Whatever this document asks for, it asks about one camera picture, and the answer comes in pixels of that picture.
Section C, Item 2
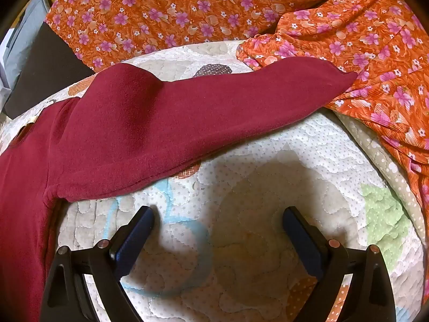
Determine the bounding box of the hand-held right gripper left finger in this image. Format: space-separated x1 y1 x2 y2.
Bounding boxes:
39 206 155 322

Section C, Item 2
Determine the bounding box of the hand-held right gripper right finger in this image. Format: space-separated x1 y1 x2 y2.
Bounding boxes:
282 206 404 322

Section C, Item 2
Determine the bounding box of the maroon fleece garment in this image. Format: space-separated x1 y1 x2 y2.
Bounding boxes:
0 57 358 322

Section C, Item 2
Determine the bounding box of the patterned quilted bed cover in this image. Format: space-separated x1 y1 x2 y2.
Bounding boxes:
0 42 426 322

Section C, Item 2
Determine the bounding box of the orange floral garment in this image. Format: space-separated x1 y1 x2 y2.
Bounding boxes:
236 0 429 215

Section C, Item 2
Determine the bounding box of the grey box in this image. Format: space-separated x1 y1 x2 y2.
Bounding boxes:
0 0 51 91

